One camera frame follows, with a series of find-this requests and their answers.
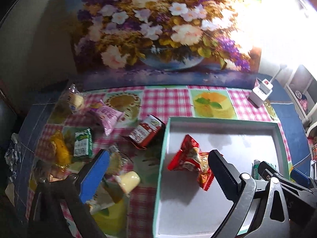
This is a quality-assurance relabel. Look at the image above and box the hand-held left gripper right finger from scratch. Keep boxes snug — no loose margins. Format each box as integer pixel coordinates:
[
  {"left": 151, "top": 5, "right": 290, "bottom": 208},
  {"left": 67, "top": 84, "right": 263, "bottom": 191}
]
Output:
[{"left": 209, "top": 150, "right": 290, "bottom": 238}]

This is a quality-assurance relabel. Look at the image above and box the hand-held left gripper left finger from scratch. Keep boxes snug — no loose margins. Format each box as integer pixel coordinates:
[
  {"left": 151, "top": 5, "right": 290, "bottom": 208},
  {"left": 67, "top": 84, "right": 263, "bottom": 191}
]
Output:
[{"left": 27, "top": 150, "right": 111, "bottom": 238}]

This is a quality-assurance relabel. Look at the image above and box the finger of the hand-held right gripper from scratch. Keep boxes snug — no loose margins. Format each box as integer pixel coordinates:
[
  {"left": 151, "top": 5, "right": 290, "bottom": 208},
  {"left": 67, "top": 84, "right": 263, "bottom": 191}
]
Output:
[
  {"left": 290, "top": 169, "right": 317, "bottom": 191},
  {"left": 258, "top": 161, "right": 298, "bottom": 191}
]

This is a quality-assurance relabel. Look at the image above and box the silver green snack packet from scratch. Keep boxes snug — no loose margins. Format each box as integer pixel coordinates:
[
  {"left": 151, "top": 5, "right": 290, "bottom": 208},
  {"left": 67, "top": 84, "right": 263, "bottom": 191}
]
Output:
[{"left": 251, "top": 160, "right": 276, "bottom": 180}]

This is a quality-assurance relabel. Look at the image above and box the clear-wrapped round cookie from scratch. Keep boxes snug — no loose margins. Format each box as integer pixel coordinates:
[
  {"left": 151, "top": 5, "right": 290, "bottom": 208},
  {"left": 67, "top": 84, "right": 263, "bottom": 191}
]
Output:
[{"left": 109, "top": 146, "right": 134, "bottom": 176}]

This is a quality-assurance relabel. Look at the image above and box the cream jelly cup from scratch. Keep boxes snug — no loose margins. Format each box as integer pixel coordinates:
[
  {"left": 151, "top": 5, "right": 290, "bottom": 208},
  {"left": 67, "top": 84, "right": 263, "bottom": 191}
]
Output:
[{"left": 113, "top": 171, "right": 141, "bottom": 197}]

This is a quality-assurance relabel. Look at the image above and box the small green snack packet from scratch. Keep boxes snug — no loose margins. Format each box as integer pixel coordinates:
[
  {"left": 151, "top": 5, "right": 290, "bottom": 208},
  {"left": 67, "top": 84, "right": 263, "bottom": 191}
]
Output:
[{"left": 73, "top": 128, "right": 94, "bottom": 158}]

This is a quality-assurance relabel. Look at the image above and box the red snack packet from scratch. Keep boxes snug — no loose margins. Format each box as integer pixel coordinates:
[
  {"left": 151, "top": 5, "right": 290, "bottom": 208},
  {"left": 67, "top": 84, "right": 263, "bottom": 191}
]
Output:
[{"left": 167, "top": 134, "right": 223, "bottom": 191}]

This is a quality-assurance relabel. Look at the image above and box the teal-rimmed white box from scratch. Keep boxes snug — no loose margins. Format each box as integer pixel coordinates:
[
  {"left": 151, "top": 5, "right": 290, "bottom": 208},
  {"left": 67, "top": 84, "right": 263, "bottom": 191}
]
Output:
[{"left": 152, "top": 116, "right": 294, "bottom": 238}]

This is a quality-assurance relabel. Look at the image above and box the yellow snack packet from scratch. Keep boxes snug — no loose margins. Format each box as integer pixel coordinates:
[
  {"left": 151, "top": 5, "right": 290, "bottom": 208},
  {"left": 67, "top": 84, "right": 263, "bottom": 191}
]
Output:
[{"left": 48, "top": 131, "right": 72, "bottom": 166}]

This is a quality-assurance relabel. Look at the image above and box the colourful patterned box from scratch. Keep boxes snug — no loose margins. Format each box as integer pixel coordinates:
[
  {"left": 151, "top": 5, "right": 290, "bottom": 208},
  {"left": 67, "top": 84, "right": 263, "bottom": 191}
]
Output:
[{"left": 307, "top": 129, "right": 317, "bottom": 161}]

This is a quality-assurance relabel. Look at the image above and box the pink snack packet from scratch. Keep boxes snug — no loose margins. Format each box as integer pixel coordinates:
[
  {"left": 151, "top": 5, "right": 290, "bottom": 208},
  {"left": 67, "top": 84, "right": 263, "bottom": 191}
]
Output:
[{"left": 95, "top": 100, "right": 125, "bottom": 136}]

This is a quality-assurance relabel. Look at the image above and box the red and white carton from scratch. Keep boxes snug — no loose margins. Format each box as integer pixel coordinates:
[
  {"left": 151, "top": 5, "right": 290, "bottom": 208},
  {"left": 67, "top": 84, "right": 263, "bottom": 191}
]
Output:
[{"left": 127, "top": 114, "right": 166, "bottom": 150}]

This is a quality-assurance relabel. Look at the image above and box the white cube power socket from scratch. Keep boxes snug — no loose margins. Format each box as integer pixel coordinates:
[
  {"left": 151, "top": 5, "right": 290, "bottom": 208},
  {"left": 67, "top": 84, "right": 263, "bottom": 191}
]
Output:
[{"left": 248, "top": 89, "right": 269, "bottom": 108}]

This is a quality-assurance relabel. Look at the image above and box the pink floral round object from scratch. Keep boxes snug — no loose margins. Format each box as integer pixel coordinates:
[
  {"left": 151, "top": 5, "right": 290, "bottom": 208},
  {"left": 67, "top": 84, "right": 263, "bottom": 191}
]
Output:
[{"left": 295, "top": 90, "right": 309, "bottom": 112}]

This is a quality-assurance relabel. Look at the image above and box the clear-wrapped small cake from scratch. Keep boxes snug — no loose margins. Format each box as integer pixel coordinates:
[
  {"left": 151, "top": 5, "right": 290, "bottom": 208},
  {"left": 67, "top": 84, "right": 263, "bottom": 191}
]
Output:
[{"left": 61, "top": 84, "right": 85, "bottom": 114}]

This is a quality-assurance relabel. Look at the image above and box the crumpled foil wrapper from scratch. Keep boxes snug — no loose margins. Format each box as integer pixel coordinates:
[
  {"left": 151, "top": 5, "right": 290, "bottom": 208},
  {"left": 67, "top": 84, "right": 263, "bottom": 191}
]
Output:
[{"left": 4, "top": 134, "right": 19, "bottom": 171}]

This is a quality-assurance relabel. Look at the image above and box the white shelf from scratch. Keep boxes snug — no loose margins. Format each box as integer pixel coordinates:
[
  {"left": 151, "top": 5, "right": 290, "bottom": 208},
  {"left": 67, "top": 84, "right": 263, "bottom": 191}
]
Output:
[{"left": 285, "top": 64, "right": 317, "bottom": 134}]

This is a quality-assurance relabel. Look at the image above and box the floral painting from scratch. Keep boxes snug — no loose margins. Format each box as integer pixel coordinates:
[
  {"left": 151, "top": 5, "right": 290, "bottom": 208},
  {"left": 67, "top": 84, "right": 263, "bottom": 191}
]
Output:
[{"left": 66, "top": 0, "right": 263, "bottom": 91}]

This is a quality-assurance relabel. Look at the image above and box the white plug with red switch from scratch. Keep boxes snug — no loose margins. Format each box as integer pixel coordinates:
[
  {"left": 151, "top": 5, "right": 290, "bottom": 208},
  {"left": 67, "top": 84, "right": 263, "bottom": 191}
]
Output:
[{"left": 256, "top": 78, "right": 274, "bottom": 95}]

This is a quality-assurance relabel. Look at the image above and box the white cable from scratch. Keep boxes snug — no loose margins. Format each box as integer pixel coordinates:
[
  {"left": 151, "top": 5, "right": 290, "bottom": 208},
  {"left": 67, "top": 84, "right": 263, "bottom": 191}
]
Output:
[{"left": 269, "top": 63, "right": 288, "bottom": 83}]

